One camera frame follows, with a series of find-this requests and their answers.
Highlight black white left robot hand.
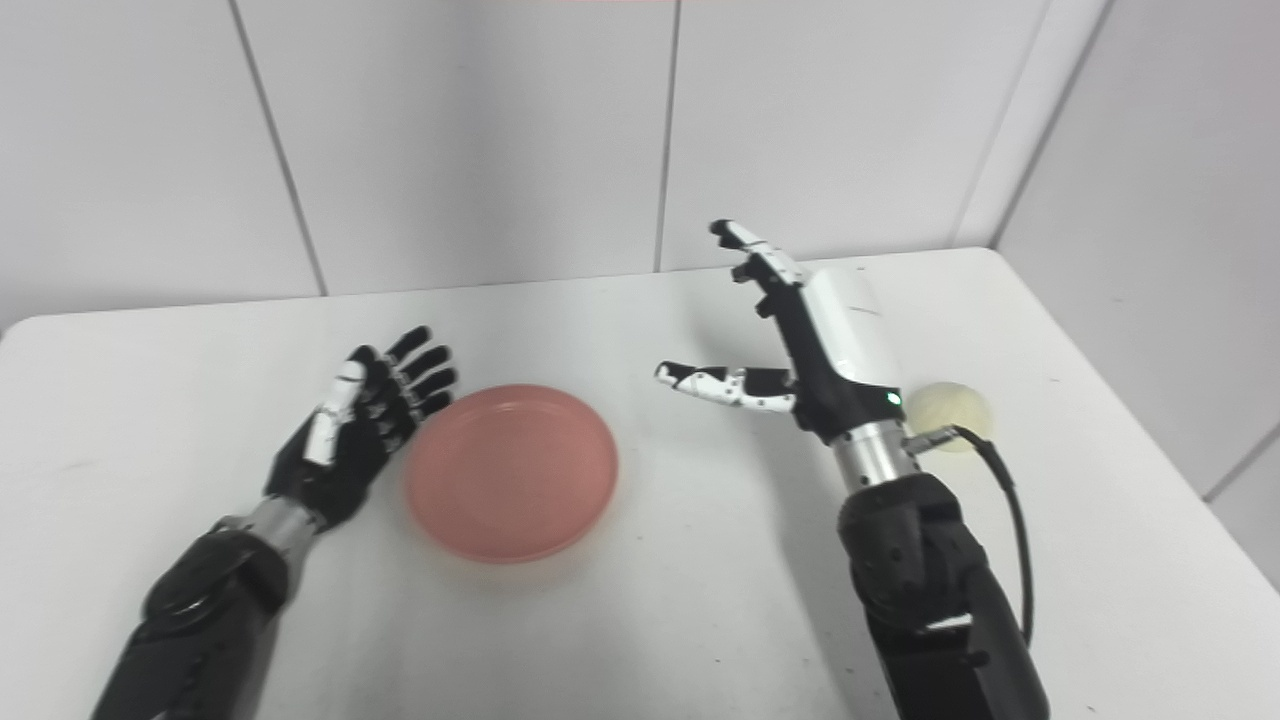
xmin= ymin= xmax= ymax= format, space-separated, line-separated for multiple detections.
xmin=262 ymin=326 xmax=459 ymax=532

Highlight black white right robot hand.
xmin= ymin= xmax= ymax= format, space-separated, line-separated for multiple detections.
xmin=654 ymin=219 xmax=907 ymax=447

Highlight cream steamed bun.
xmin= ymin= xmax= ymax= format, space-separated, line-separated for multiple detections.
xmin=904 ymin=381 xmax=997 ymax=454

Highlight pink round plate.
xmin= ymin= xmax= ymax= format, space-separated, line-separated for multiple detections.
xmin=404 ymin=384 xmax=620 ymax=565

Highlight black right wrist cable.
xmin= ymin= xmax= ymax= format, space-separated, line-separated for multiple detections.
xmin=902 ymin=424 xmax=1035 ymax=647

